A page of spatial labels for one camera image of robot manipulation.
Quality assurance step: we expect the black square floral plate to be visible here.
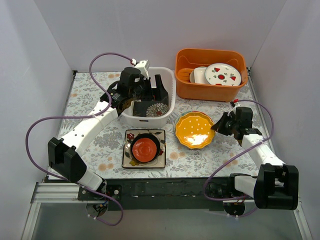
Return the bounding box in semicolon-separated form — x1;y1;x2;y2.
132;100;169;118

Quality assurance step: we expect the yellow polka dot plate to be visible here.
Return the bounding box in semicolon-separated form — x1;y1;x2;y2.
174;111;216;149

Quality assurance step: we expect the orange red small saucer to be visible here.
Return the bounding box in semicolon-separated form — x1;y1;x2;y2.
132;138;157;163

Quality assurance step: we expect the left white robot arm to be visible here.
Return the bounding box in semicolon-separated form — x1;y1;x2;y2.
48;65;176;200

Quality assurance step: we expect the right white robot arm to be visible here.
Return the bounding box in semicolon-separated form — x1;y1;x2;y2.
211;106;299;210

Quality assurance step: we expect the white plastic bin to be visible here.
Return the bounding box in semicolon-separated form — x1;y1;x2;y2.
121;67;176;129

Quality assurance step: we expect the round white dish in bin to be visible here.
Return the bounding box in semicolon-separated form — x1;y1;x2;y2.
189;71;195;83

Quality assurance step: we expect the orange plastic bin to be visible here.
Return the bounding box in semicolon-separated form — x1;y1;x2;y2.
175;48;248;102

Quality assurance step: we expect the floral table mat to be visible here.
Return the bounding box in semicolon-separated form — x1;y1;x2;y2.
58;72;259;179

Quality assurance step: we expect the black bowl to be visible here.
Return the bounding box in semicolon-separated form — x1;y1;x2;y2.
130;133;161;164

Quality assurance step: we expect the white watermelon pattern plate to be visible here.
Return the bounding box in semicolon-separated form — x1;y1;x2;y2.
205;63;242;86

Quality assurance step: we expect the square cream floral plate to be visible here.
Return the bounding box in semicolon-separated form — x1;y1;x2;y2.
122;129;166;169

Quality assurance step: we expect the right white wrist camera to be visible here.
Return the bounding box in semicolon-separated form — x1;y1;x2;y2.
223;101;241;118

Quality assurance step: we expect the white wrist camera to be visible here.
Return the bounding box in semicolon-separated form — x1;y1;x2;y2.
134;60;150;79
223;101;241;118

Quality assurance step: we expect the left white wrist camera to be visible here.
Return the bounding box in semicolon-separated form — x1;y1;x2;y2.
134;60;150;79

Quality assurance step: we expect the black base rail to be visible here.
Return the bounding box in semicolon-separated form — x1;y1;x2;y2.
77;176;248;211

